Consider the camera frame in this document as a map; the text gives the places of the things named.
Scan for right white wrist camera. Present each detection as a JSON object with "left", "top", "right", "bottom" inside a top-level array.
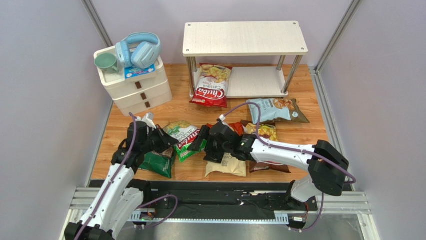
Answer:
[{"left": 217, "top": 114, "right": 228, "bottom": 126}]

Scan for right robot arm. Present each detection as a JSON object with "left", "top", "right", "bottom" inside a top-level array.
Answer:
[{"left": 188, "top": 121, "right": 349, "bottom": 203}]

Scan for green ceramic mug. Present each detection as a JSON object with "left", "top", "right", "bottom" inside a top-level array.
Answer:
[{"left": 94, "top": 53, "right": 120, "bottom": 74}]

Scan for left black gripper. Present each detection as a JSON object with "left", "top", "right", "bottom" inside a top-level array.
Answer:
[{"left": 141, "top": 124, "right": 180, "bottom": 154}]

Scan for white three-drawer organizer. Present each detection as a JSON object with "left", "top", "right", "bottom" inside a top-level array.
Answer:
[{"left": 97, "top": 56, "right": 173, "bottom": 116}]

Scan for light blue headphones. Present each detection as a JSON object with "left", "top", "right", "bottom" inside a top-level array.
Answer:
[{"left": 115, "top": 32, "right": 162, "bottom": 69}]

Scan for dark green chips bag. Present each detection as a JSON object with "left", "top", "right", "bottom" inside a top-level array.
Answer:
[{"left": 139, "top": 150, "right": 177, "bottom": 179}]

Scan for cream orange cassava chips bag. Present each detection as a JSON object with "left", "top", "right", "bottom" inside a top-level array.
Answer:
[{"left": 205, "top": 153, "right": 247, "bottom": 177}]

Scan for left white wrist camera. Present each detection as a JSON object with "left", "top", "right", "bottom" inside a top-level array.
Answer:
[{"left": 136, "top": 112, "right": 157, "bottom": 129}]

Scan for green Chuba chips bag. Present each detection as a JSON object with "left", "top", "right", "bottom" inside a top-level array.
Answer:
[{"left": 163, "top": 120, "right": 207, "bottom": 163}]

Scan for blue sticker card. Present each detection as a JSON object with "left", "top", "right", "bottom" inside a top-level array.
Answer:
[{"left": 124, "top": 64, "right": 156, "bottom": 80}]

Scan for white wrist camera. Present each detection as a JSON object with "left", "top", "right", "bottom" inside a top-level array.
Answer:
[
  {"left": 217, "top": 114, "right": 228, "bottom": 126},
  {"left": 136, "top": 112, "right": 157, "bottom": 129}
]

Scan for light blue cassava chips bag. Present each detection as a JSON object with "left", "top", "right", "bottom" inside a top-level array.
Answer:
[{"left": 246, "top": 98, "right": 310, "bottom": 124}]

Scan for red Chuba chips bag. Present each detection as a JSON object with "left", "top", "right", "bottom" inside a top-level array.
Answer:
[{"left": 190, "top": 63, "right": 233, "bottom": 108}]

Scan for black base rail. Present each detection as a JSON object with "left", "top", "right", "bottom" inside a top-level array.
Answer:
[{"left": 125, "top": 179, "right": 326, "bottom": 223}]

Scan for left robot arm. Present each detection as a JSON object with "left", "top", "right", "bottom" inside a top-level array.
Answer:
[{"left": 64, "top": 121, "right": 179, "bottom": 240}]

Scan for white two-tier shelf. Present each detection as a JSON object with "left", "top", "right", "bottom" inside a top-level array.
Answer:
[{"left": 182, "top": 21, "right": 309, "bottom": 99}]

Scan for brown Chuba chips bag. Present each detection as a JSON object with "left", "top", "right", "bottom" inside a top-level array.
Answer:
[{"left": 241, "top": 120, "right": 291, "bottom": 174}]

